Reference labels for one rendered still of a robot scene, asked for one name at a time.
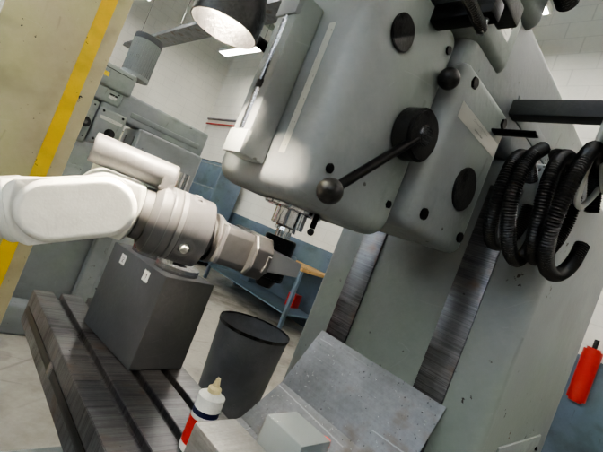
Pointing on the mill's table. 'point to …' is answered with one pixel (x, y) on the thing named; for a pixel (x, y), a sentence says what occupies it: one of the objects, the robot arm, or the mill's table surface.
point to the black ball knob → (449, 78)
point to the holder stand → (147, 308)
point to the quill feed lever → (408, 149)
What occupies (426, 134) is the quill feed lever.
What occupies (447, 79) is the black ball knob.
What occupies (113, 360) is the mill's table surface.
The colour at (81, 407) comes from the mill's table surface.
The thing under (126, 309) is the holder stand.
